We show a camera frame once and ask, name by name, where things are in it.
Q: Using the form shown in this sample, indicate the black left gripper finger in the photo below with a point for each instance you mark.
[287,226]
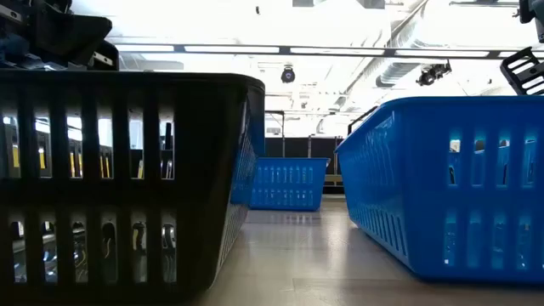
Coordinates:
[72,34]

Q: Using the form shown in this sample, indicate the black slotted plastic basket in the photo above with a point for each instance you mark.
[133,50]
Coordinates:
[525,70]
[204,170]

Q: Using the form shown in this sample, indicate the black camera on mount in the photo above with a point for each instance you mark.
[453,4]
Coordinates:
[432,73]

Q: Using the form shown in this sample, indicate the silver ventilation duct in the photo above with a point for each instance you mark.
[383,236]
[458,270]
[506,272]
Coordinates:
[397,72]

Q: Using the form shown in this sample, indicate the black round overhead camera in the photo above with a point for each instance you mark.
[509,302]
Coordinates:
[288,75]

